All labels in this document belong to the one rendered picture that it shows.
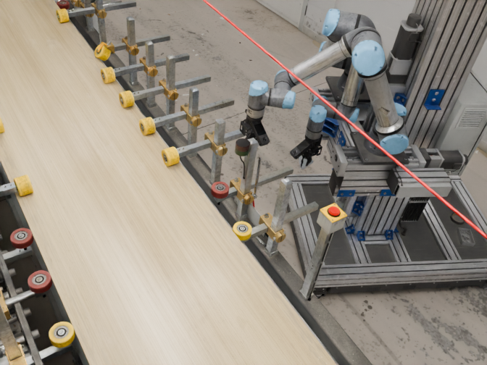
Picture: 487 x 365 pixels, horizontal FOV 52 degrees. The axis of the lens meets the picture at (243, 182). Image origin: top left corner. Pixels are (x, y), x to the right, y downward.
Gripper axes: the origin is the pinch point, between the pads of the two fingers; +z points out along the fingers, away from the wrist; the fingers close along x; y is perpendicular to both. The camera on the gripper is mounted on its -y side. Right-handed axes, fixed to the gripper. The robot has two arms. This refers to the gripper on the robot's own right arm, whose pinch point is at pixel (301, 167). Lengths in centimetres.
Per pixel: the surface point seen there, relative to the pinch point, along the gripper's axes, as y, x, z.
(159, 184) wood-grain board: -71, 14, -7
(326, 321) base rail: -38, -69, 13
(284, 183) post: -39, -30, -32
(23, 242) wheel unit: -131, 8, -8
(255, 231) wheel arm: -46, -26, -3
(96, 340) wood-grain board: -122, -43, -8
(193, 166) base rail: -41, 37, 13
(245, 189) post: -38.6, -6.0, -7.4
